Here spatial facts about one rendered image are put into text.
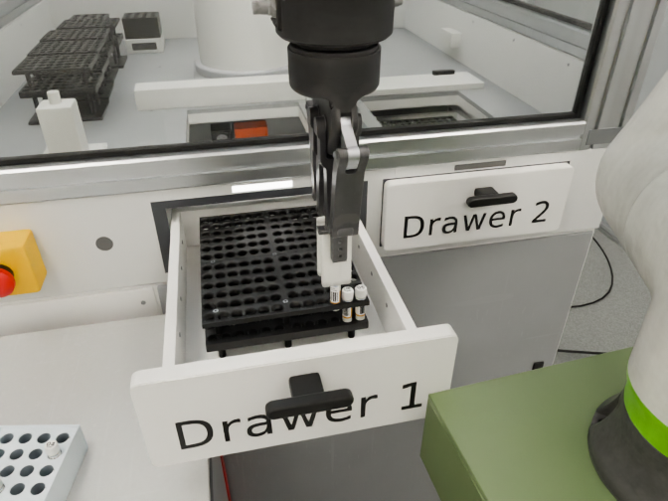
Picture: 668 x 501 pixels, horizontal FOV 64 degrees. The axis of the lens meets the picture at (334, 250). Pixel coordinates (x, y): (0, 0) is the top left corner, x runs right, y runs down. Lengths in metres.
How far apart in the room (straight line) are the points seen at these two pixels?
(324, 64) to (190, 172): 0.34
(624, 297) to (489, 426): 1.80
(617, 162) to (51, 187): 0.62
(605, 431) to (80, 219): 0.63
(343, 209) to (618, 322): 1.78
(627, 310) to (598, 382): 1.64
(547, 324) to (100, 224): 0.78
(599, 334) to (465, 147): 1.38
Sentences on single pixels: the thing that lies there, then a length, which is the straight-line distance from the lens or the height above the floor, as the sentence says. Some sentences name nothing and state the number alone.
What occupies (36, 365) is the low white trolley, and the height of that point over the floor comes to 0.76.
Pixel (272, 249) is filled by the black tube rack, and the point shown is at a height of 0.90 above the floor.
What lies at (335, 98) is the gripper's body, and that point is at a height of 1.13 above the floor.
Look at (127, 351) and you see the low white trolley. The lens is 0.77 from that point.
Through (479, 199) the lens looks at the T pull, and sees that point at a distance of 0.77.
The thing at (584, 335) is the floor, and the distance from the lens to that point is 2.06.
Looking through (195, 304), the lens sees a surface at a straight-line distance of 0.70.
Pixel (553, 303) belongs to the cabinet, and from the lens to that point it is 1.05.
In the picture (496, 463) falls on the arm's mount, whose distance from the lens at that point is 0.51.
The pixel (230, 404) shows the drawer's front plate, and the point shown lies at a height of 0.89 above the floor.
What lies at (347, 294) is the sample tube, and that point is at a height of 0.91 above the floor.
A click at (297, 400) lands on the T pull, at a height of 0.91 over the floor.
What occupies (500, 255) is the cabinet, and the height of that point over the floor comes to 0.77.
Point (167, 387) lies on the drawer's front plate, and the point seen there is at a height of 0.92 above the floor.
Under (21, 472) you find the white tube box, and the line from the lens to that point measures 0.65.
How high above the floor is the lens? 1.26
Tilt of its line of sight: 33 degrees down
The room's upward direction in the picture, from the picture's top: straight up
